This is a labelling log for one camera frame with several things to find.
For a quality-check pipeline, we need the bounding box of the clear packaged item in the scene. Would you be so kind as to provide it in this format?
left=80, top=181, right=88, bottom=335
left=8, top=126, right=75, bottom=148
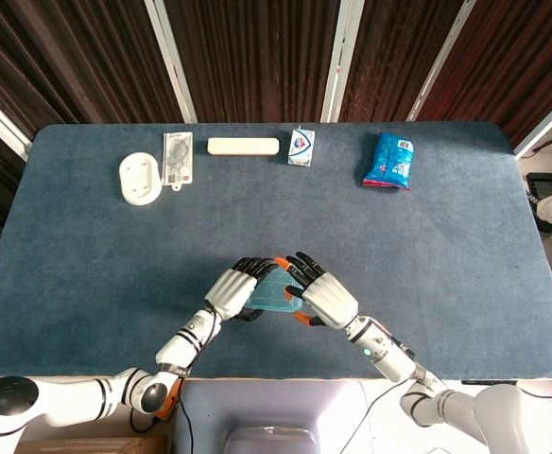
left=161, top=131, right=195, bottom=192

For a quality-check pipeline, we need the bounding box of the blue container lid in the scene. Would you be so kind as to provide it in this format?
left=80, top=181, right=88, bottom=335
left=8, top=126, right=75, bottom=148
left=247, top=268, right=306, bottom=313

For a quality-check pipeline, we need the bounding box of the pale grey robot torso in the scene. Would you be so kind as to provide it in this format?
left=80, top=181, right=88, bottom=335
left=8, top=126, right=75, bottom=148
left=174, top=379, right=490, bottom=454

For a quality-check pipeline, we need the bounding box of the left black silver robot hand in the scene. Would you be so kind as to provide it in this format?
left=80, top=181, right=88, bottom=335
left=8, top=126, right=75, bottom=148
left=203, top=256, right=280, bottom=324

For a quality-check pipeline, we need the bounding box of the clear plastic container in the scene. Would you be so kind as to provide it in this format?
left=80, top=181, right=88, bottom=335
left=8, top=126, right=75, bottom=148
left=243, top=283, right=306, bottom=315

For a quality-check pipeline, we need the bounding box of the blue white milk carton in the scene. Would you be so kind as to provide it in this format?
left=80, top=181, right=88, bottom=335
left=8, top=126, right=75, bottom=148
left=286, top=124, right=317, bottom=167

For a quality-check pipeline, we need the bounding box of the black flat edge strip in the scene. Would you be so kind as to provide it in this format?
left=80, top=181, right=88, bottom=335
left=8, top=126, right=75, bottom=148
left=461, top=377, right=519, bottom=386

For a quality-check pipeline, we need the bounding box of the orange handheld device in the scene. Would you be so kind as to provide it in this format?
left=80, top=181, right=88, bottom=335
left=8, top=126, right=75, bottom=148
left=154, top=377, right=185, bottom=420

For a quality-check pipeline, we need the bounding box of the right orange-tipped robot hand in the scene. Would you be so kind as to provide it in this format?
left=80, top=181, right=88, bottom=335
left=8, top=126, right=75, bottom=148
left=274, top=251, right=360, bottom=331

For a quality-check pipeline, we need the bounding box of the black cable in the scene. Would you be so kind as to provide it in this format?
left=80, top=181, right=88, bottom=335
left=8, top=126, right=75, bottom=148
left=129, top=407, right=157, bottom=434

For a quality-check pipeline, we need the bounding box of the black floor device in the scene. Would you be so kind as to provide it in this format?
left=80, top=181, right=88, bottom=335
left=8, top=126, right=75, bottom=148
left=525, top=171, right=552, bottom=200

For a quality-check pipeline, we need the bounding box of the blue felt table mat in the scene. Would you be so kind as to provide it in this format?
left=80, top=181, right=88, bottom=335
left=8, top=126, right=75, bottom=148
left=0, top=121, right=552, bottom=381

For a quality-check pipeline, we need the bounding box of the white oval soap dish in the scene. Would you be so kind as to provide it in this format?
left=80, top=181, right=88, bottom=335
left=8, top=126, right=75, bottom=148
left=117, top=149, right=164, bottom=206

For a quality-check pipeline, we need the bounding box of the white rectangular bar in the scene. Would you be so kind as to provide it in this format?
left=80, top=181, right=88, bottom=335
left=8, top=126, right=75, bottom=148
left=206, top=136, right=280, bottom=157

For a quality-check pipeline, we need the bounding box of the blue snack bag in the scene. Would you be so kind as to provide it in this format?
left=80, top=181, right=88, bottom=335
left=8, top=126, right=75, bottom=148
left=361, top=131, right=417, bottom=192

